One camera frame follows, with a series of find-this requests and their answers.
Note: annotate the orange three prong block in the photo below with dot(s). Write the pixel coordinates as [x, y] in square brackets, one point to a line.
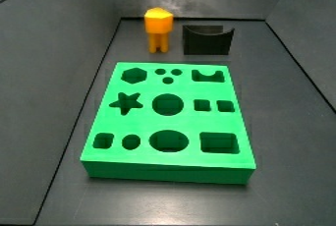
[159, 24]

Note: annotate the green shape sorting board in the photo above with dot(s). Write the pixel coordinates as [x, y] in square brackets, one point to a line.
[170, 126]

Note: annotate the black curved holder block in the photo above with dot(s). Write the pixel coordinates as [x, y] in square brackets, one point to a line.
[207, 40]

